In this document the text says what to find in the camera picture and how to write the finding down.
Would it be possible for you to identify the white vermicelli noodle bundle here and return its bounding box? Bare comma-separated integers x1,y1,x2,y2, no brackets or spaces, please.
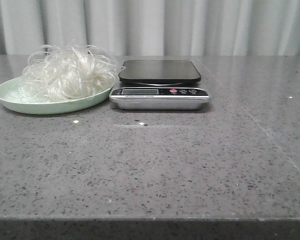
17,44,121,103

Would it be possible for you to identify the black silver kitchen scale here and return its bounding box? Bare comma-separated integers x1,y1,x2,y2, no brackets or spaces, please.
109,59,212,111

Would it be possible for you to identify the light green plastic plate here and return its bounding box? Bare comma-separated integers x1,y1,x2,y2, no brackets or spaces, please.
0,77,115,115

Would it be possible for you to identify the white pleated curtain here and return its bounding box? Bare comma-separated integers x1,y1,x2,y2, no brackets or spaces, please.
0,0,300,56

